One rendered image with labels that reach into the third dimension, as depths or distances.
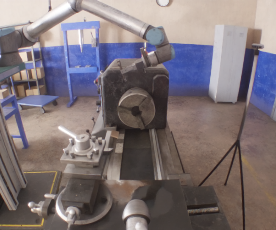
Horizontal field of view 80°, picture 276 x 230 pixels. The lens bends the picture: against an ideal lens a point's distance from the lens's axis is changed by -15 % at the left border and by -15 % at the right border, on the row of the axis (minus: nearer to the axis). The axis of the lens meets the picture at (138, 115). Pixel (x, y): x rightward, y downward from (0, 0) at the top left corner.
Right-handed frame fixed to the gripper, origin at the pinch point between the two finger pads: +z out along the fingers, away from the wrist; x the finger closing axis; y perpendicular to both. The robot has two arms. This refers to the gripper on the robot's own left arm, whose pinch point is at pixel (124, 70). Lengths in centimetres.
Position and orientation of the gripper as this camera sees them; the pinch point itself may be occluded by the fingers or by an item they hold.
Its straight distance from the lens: 123.7
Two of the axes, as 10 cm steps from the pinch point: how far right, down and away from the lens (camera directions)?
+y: 3.7, 8.4, 3.9
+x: -0.3, -4.1, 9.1
